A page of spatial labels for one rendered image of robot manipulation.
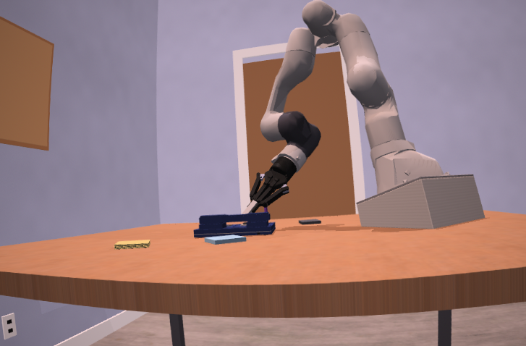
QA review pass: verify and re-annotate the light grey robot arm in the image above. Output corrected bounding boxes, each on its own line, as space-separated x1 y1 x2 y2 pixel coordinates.
260 0 450 194

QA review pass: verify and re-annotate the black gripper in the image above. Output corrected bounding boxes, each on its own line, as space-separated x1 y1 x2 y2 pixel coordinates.
242 156 297 214

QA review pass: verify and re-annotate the yellow sticky note pad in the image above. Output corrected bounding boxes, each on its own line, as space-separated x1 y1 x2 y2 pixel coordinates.
114 240 150 249

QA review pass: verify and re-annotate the dark navy phone handset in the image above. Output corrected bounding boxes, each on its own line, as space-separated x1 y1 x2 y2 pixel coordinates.
199 212 271 224

